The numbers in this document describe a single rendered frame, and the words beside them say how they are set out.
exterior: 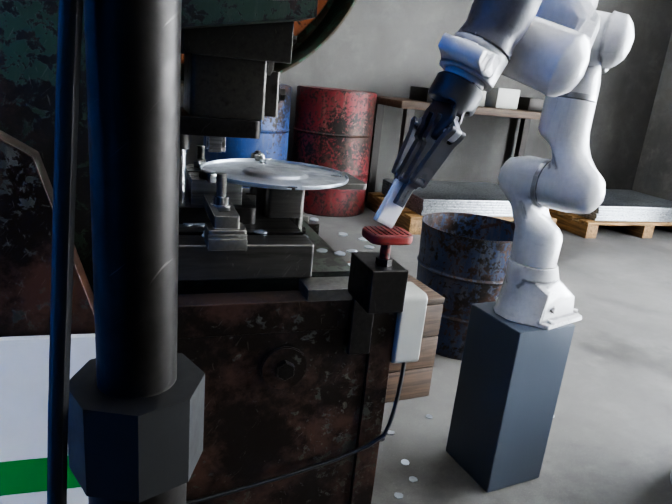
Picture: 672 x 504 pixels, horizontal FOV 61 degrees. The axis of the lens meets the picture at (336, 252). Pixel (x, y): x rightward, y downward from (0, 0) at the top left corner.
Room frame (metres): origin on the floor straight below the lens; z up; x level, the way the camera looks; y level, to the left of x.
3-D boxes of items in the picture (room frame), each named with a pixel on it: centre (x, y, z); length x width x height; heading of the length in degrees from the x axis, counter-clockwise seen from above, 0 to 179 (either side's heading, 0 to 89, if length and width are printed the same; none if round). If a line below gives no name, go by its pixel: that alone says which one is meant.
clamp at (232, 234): (0.92, 0.20, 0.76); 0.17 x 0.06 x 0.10; 20
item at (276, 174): (1.12, 0.13, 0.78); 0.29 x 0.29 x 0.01
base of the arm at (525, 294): (1.36, -0.52, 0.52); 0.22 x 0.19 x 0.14; 117
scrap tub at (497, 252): (2.13, -0.53, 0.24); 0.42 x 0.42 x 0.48
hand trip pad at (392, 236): (0.85, -0.08, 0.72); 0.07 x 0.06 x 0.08; 110
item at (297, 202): (1.14, 0.09, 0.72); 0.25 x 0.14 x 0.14; 110
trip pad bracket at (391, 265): (0.86, -0.07, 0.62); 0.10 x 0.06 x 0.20; 20
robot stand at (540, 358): (1.34, -0.48, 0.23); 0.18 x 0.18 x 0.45; 27
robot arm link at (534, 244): (1.37, -0.46, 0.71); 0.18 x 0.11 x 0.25; 40
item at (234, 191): (1.08, 0.25, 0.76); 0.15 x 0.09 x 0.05; 20
